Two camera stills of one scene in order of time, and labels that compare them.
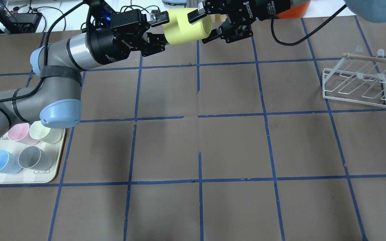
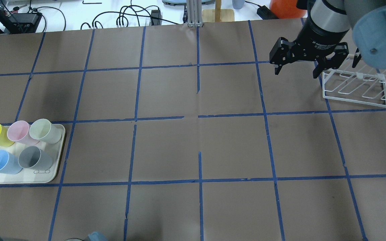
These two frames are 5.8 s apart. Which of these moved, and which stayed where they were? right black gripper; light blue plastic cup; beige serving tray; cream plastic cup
Moved: right black gripper
Stayed: cream plastic cup; beige serving tray; light blue plastic cup
